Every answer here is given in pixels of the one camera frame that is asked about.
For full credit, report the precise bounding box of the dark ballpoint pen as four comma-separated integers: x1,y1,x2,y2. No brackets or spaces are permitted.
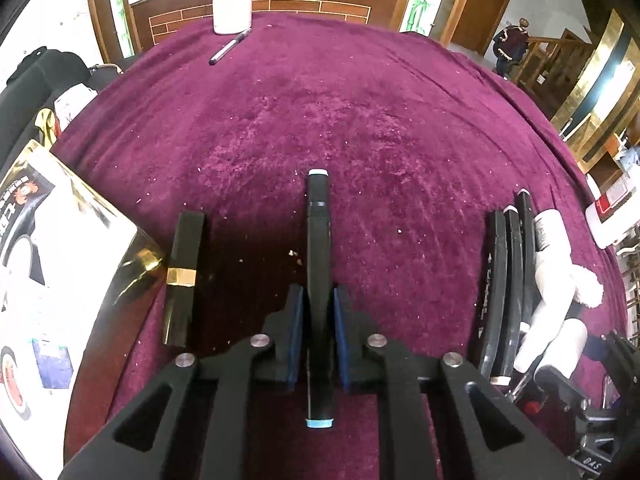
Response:
208,30,251,67

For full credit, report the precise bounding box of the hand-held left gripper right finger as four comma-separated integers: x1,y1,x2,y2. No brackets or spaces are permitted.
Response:
332,287,581,480

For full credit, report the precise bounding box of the gold framed panel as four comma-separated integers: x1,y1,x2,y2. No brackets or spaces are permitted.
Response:
550,7,640,171

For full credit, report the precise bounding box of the small white plastic bottle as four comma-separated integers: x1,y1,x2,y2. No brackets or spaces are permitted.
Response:
532,209,573,306
514,305,587,375

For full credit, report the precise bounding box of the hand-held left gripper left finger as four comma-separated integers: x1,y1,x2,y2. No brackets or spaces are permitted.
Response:
57,285,306,480

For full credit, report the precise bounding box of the black crab snack packet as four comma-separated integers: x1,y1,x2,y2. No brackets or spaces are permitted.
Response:
0,172,53,281

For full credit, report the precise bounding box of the white plastic bag red print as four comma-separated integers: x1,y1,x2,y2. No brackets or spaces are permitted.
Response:
52,82,98,121

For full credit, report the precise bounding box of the black marker white cap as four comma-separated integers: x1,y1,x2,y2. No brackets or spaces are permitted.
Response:
492,205,524,387

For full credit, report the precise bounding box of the white liquor bottle red label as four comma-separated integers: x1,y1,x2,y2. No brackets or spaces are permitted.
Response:
585,180,640,250

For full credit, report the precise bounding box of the white teal-print box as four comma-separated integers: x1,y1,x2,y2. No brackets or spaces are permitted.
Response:
31,337,76,391

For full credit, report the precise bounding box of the black bag on chair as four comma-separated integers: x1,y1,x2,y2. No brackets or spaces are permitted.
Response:
0,47,126,161

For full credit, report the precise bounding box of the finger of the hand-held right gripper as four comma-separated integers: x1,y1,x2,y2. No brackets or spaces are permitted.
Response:
586,334,640,411
534,364,621,480

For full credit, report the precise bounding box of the black lipstick tube gold band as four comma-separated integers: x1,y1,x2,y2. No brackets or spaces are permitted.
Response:
161,211,206,348

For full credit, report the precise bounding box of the yellow cloth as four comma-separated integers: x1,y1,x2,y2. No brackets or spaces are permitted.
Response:
34,107,63,148

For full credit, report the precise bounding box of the wooden staircase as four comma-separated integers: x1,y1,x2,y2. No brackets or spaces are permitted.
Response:
515,27,598,116

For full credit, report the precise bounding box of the purple velvet tablecloth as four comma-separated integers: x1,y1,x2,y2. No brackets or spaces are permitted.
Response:
50,12,631,480

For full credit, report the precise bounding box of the wooden cabinet counter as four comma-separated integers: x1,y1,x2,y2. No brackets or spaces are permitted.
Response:
85,0,451,61

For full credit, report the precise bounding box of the gold gift box white inside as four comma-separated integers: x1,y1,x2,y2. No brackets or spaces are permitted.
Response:
0,139,166,461

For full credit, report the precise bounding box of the wooden door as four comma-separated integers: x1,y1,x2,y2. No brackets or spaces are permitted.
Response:
442,0,517,56

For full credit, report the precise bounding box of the black marker teal cap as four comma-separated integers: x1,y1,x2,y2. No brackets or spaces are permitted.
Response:
303,169,337,430

